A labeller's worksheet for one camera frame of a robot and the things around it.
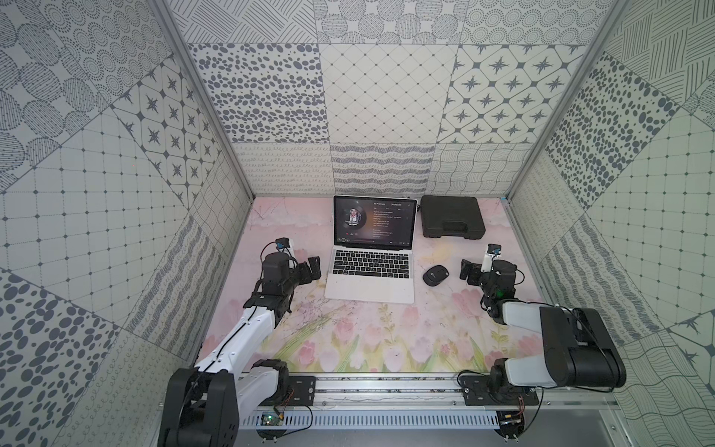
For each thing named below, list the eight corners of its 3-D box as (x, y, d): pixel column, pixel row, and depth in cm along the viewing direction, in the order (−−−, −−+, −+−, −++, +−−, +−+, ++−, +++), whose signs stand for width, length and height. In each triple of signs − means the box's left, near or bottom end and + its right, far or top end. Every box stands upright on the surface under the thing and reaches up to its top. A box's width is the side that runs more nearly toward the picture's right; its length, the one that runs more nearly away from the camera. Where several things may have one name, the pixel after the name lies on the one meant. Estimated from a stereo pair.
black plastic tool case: (424, 238, 108) (426, 230, 104) (418, 203, 120) (420, 195, 116) (482, 238, 108) (487, 230, 104) (471, 204, 120) (474, 195, 116)
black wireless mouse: (429, 289, 95) (431, 286, 93) (419, 277, 98) (420, 273, 96) (449, 276, 98) (450, 273, 96) (438, 265, 101) (439, 261, 99)
